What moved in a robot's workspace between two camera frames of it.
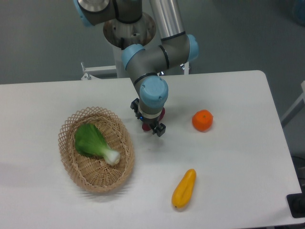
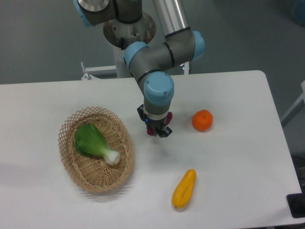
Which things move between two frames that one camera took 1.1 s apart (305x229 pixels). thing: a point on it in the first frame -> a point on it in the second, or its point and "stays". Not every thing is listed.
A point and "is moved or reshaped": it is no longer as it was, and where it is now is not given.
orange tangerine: [202, 120] stays
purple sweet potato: [146, 127] is moved or reshaped
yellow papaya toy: [183, 193] stays
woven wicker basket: [93, 173] stays
